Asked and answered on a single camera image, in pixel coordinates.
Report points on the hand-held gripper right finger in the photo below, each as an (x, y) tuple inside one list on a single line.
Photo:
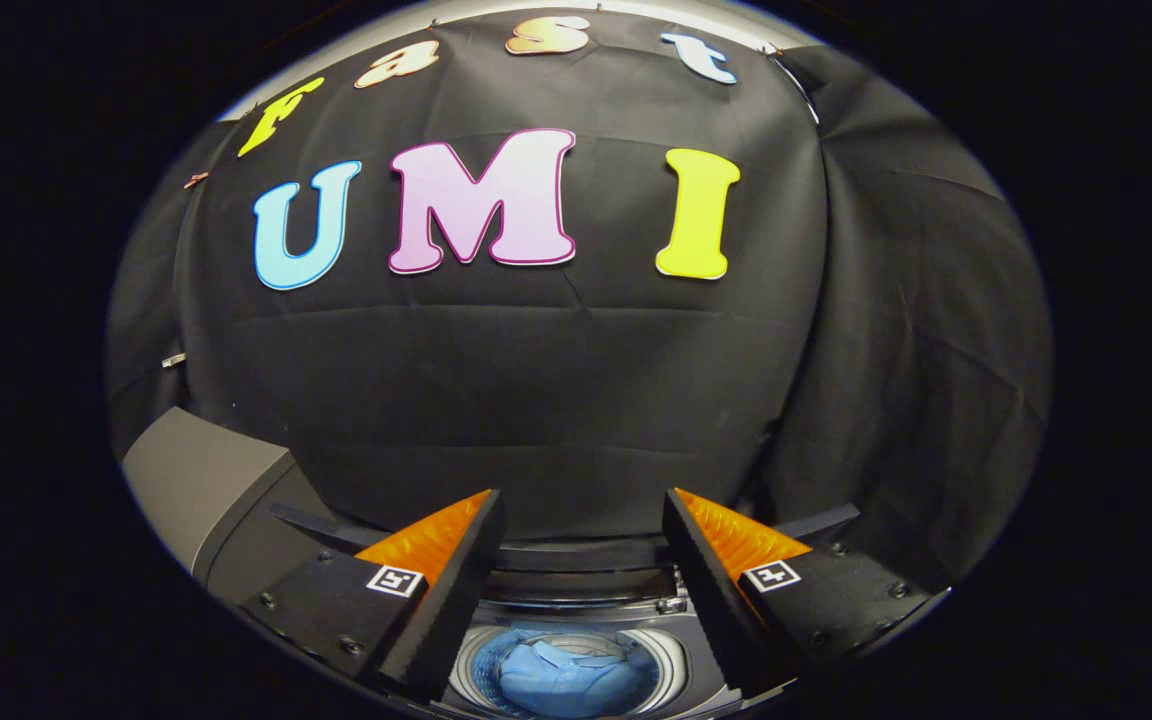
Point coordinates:
[(706, 600)]

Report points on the grey washing machine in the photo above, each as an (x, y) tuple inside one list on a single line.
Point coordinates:
[(576, 612)]

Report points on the light blue polo shirt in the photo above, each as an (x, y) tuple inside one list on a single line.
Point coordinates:
[(566, 680)]

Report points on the pink clip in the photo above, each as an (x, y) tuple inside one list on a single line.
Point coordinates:
[(196, 180)]

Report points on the silver clip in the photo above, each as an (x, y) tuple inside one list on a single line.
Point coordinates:
[(174, 360)]

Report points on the black backdrop cloth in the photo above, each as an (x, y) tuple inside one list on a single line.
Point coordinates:
[(536, 400)]

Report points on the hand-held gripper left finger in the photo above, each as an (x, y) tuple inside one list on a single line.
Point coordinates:
[(456, 600)]

